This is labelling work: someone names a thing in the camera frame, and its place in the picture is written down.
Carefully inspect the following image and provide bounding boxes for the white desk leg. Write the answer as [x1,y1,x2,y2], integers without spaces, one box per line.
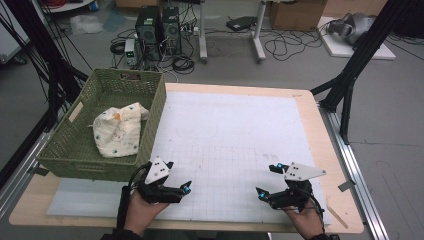
[251,0,268,63]
[198,0,209,64]

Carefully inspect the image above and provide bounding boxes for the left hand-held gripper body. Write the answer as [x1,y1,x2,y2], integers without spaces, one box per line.
[134,156,184,205]

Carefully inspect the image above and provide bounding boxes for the small grey power supply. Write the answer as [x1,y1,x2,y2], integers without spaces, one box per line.
[123,37,138,67]

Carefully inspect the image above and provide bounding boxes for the coiled black cable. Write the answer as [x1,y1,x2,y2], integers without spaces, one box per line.
[171,54,196,75]

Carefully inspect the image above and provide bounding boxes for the hand-held gripper cable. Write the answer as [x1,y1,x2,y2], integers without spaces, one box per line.
[307,195,327,235]
[116,161,153,231]

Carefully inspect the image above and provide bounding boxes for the grey rounded device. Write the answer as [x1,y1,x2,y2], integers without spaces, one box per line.
[326,12,376,46]

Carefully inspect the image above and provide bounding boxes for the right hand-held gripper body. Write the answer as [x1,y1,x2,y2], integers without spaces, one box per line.
[266,161,327,212]

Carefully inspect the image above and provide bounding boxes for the left hand-held gripper cable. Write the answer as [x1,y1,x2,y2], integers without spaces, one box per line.
[116,161,153,231]

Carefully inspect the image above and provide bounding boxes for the aluminium rail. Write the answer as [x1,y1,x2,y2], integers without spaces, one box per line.
[0,129,55,218]
[319,105,390,240]

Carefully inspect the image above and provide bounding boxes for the person's right hand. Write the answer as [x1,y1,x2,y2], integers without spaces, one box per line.
[282,198,326,240]

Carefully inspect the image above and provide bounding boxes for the right hand-held gripper cable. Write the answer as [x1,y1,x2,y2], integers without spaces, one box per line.
[307,195,327,235]

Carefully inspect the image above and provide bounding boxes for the person's left hand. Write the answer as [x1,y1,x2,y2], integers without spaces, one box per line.
[123,190,172,236]

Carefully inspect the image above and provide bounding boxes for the green woven basket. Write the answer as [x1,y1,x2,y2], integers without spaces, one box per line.
[36,67,168,183]

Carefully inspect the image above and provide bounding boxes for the cream printed cloth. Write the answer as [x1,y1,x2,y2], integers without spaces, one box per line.
[87,101,151,159]

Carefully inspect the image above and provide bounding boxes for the thin wooden stick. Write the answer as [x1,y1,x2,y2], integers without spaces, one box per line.
[326,203,350,230]

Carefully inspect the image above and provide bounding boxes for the brown cardboard box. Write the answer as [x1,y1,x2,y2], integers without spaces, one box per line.
[268,0,328,32]

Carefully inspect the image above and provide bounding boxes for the black frame stand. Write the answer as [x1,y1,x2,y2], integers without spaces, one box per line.
[0,0,90,189]
[309,0,415,145]

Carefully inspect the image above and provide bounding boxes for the clear plastic bag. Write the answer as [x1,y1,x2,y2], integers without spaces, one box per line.
[69,14,105,36]

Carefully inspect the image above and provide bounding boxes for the large black computer tower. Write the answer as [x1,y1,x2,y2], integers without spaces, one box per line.
[134,5,165,62]

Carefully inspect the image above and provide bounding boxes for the white floor board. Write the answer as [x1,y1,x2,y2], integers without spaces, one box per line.
[317,16,397,61]

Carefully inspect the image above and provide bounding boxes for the slim black computer tower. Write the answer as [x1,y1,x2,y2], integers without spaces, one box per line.
[161,6,183,56]

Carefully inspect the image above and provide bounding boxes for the grey metal bracket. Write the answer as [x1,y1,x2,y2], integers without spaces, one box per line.
[337,180,356,193]
[27,164,50,177]

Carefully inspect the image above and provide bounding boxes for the white grid mat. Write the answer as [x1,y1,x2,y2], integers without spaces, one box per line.
[46,90,333,225]

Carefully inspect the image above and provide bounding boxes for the black floor cables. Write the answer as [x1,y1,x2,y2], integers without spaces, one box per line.
[262,27,323,62]

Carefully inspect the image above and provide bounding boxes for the flat black device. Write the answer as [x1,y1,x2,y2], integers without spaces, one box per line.
[225,15,258,33]

